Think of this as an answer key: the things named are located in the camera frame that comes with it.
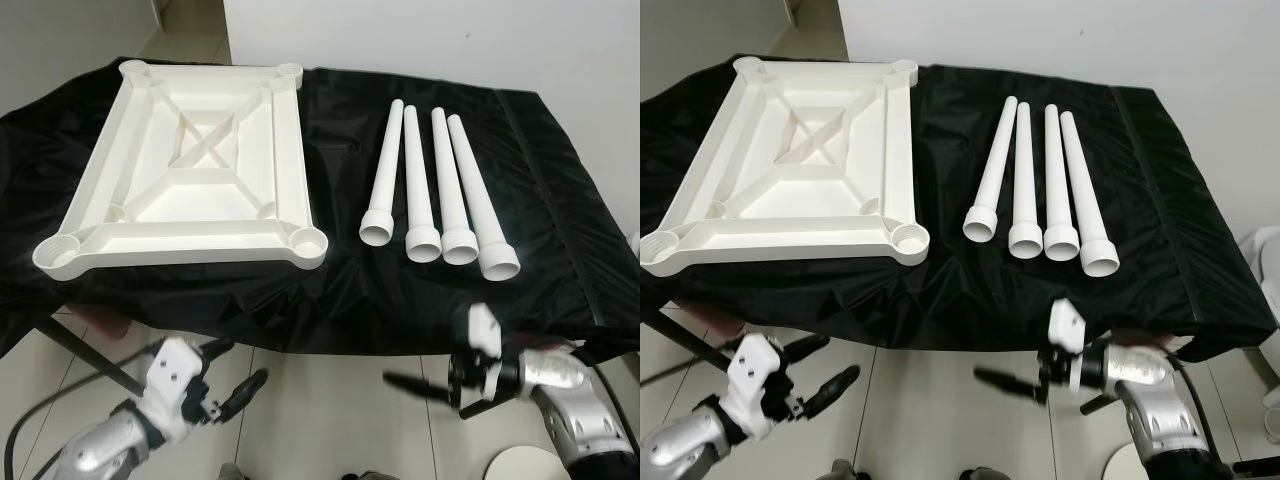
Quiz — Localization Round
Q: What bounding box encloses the white plastic table top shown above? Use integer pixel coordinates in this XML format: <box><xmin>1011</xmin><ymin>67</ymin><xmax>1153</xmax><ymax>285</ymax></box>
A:
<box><xmin>640</xmin><ymin>56</ymin><xmax>931</xmax><ymax>278</ymax></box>
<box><xmin>32</xmin><ymin>60</ymin><xmax>330</xmax><ymax>280</ymax></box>

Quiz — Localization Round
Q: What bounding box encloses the white plastic table leg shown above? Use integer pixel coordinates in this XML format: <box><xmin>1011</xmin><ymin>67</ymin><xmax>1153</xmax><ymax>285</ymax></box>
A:
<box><xmin>359</xmin><ymin>99</ymin><xmax>405</xmax><ymax>247</ymax></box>
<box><xmin>1059</xmin><ymin>111</ymin><xmax>1122</xmax><ymax>279</ymax></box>
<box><xmin>403</xmin><ymin>105</ymin><xmax>444</xmax><ymax>264</ymax></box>
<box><xmin>430</xmin><ymin>107</ymin><xmax>481</xmax><ymax>267</ymax></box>
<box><xmin>1007</xmin><ymin>101</ymin><xmax>1046</xmax><ymax>261</ymax></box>
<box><xmin>962</xmin><ymin>96</ymin><xmax>1019</xmax><ymax>243</ymax></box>
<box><xmin>1042</xmin><ymin>104</ymin><xmax>1082</xmax><ymax>263</ymax></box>
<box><xmin>446</xmin><ymin>114</ymin><xmax>523</xmax><ymax>283</ymax></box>

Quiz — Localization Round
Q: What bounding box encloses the black cloth table cover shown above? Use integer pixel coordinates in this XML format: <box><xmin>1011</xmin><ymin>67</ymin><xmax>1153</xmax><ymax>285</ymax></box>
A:
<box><xmin>640</xmin><ymin>52</ymin><xmax>1249</xmax><ymax>363</ymax></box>
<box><xmin>0</xmin><ymin>57</ymin><xmax>641</xmax><ymax>359</ymax></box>

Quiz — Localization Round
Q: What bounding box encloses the white plastic container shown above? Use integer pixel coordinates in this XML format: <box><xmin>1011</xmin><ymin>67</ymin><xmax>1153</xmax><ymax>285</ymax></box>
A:
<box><xmin>1238</xmin><ymin>228</ymin><xmax>1280</xmax><ymax>446</ymax></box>

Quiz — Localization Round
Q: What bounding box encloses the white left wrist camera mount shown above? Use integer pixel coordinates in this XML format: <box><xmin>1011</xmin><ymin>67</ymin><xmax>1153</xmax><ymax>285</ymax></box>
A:
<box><xmin>145</xmin><ymin>337</ymin><xmax>211</xmax><ymax>441</ymax></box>
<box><xmin>722</xmin><ymin>334</ymin><xmax>786</xmax><ymax>441</ymax></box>

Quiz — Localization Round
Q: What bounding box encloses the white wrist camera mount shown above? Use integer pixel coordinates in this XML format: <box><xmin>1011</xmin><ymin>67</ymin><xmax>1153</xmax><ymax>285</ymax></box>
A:
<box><xmin>145</xmin><ymin>337</ymin><xmax>211</xmax><ymax>441</ymax></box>
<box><xmin>467</xmin><ymin>303</ymin><xmax>503</xmax><ymax>361</ymax></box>
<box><xmin>722</xmin><ymin>334</ymin><xmax>786</xmax><ymax>441</ymax></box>
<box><xmin>1048</xmin><ymin>298</ymin><xmax>1086</xmax><ymax>356</ymax></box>

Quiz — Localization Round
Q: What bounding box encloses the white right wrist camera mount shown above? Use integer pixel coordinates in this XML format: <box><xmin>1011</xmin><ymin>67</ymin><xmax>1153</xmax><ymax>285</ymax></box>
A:
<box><xmin>1048</xmin><ymin>298</ymin><xmax>1086</xmax><ymax>356</ymax></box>
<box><xmin>467</xmin><ymin>303</ymin><xmax>503</xmax><ymax>361</ymax></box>

